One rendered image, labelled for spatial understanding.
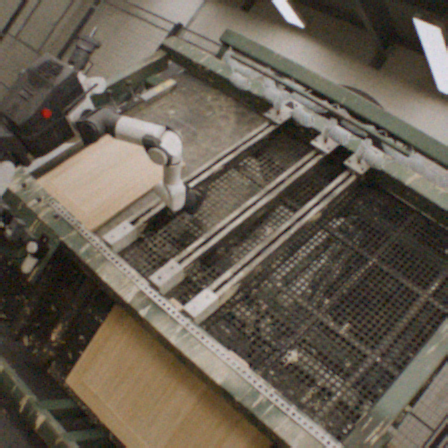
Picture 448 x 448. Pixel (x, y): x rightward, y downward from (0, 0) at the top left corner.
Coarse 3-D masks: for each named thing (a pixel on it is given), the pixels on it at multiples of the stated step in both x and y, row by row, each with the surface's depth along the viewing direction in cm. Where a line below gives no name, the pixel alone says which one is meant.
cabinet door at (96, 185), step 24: (96, 144) 283; (120, 144) 283; (72, 168) 273; (96, 168) 273; (120, 168) 273; (144, 168) 272; (72, 192) 263; (96, 192) 263; (120, 192) 263; (144, 192) 262; (96, 216) 253
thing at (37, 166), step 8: (168, 80) 313; (168, 88) 310; (176, 88) 314; (144, 96) 304; (152, 96) 304; (160, 96) 309; (144, 104) 303; (128, 112) 297; (136, 112) 302; (64, 144) 281; (72, 144) 280; (80, 144) 284; (56, 152) 277; (64, 152) 279; (40, 160) 273; (48, 160) 274; (56, 160) 278; (24, 168) 270; (32, 168) 270; (40, 168) 272; (32, 176) 271
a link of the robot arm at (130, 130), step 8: (120, 120) 213; (128, 120) 213; (136, 120) 213; (120, 128) 212; (128, 128) 211; (136, 128) 210; (144, 128) 210; (152, 128) 209; (160, 128) 210; (168, 128) 213; (120, 136) 214; (128, 136) 212; (136, 136) 210; (144, 136) 208; (152, 136) 208; (136, 144) 213; (144, 144) 208; (152, 144) 207; (152, 152) 209; (160, 152) 207; (152, 160) 212; (160, 160) 210
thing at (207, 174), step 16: (272, 112) 284; (288, 112) 284; (272, 128) 282; (240, 144) 275; (256, 144) 278; (224, 160) 267; (240, 160) 275; (192, 176) 261; (208, 176) 262; (144, 208) 249; (160, 208) 249; (128, 224) 243; (144, 224) 246; (112, 240) 238; (128, 240) 243
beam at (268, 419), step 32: (32, 192) 259; (64, 224) 246; (96, 256) 235; (128, 288) 226; (160, 320) 216; (192, 320) 217; (192, 352) 208; (224, 384) 200; (256, 416) 192; (288, 416) 192
